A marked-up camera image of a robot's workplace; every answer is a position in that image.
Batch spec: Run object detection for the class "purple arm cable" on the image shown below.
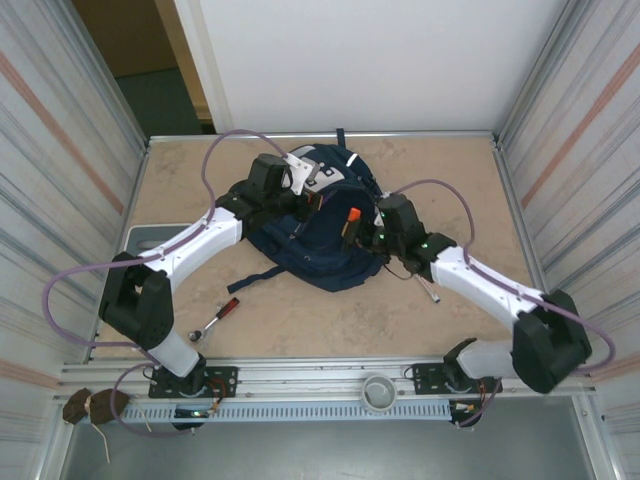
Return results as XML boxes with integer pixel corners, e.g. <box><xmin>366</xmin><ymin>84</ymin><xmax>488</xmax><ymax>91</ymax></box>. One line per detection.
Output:
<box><xmin>394</xmin><ymin>178</ymin><xmax>617</xmax><ymax>430</ymax></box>
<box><xmin>43</xmin><ymin>128</ymin><xmax>301</xmax><ymax>437</ymax></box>

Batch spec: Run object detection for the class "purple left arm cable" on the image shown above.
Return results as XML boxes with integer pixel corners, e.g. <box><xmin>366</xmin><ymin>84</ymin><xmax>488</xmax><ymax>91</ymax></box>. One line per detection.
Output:
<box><xmin>43</xmin><ymin>128</ymin><xmax>301</xmax><ymax>437</ymax></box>

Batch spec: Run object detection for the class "aluminium side rail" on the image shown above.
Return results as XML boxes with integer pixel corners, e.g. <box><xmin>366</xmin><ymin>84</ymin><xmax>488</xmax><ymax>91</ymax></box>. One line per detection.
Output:
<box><xmin>492</xmin><ymin>138</ymin><xmax>551</xmax><ymax>296</ymax></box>
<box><xmin>87</xmin><ymin>138</ymin><xmax>154</xmax><ymax>364</ymax></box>

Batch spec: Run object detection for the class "white and grey box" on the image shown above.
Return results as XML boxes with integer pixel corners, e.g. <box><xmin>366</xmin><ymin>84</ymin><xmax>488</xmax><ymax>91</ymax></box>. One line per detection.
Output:
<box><xmin>124</xmin><ymin>222</ymin><xmax>189</xmax><ymax>261</ymax></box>

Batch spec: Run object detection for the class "thin aluminium rail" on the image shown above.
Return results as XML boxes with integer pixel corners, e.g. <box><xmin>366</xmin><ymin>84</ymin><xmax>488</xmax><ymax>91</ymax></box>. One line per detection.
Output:
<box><xmin>147</xmin><ymin>131</ymin><xmax>499</xmax><ymax>142</ymax></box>

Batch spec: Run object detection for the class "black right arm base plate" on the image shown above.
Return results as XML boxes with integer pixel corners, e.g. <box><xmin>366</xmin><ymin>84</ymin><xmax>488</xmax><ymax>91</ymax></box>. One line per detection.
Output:
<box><xmin>412</xmin><ymin>360</ymin><xmax>503</xmax><ymax>396</ymax></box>

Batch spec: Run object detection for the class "brown wooden door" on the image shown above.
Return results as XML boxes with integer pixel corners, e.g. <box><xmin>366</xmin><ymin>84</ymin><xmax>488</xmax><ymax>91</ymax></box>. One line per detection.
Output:
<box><xmin>72</xmin><ymin>0</ymin><xmax>211</xmax><ymax>121</ymax></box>

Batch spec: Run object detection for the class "slotted grey cable duct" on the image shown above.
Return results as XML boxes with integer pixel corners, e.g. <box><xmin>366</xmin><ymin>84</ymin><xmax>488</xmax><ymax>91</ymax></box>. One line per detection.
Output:
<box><xmin>122</xmin><ymin>402</ymin><xmax>454</xmax><ymax>422</ymax></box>

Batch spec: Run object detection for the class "white marker with blue cap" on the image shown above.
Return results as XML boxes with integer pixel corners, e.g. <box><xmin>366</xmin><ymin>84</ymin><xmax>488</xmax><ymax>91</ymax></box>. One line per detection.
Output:
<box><xmin>419</xmin><ymin>279</ymin><xmax>444</xmax><ymax>304</ymax></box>

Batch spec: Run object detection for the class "navy blue backpack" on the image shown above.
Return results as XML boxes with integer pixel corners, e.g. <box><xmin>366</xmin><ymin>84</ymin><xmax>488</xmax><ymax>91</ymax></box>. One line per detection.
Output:
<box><xmin>227</xmin><ymin>128</ymin><xmax>389</xmax><ymax>296</ymax></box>

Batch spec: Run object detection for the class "wide aluminium rail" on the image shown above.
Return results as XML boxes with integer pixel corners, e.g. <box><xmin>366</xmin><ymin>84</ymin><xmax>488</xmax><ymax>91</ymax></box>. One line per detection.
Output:
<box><xmin>59</xmin><ymin>355</ymin><xmax>599</xmax><ymax>401</ymax></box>

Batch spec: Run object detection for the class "red and black ratchet screwdriver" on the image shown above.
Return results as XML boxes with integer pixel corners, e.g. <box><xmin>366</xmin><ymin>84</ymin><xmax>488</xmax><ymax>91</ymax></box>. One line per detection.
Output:
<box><xmin>188</xmin><ymin>297</ymin><xmax>241</xmax><ymax>344</ymax></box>

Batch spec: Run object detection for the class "grey round cup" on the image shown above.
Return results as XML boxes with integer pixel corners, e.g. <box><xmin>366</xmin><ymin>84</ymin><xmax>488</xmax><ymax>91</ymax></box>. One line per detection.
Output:
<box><xmin>360</xmin><ymin>375</ymin><xmax>399</xmax><ymax>412</ymax></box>

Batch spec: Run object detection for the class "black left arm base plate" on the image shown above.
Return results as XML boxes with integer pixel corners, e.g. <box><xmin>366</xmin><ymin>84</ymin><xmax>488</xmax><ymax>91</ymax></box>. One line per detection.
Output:
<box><xmin>147</xmin><ymin>365</ymin><xmax>239</xmax><ymax>400</ymax></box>

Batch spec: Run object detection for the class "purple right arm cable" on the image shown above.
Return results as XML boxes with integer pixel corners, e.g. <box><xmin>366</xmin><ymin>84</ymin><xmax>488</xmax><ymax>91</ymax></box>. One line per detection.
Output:
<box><xmin>394</xmin><ymin>178</ymin><xmax>617</xmax><ymax>430</ymax></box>

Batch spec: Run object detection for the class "white door frame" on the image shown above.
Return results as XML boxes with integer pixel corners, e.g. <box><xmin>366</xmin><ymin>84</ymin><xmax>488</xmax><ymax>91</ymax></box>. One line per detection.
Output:
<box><xmin>172</xmin><ymin>0</ymin><xmax>236</xmax><ymax>135</ymax></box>

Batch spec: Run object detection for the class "brown cloth bundle with string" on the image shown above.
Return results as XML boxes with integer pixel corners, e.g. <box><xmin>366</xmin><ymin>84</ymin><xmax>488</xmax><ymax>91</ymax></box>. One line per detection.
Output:
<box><xmin>62</xmin><ymin>387</ymin><xmax>132</xmax><ymax>464</ymax></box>

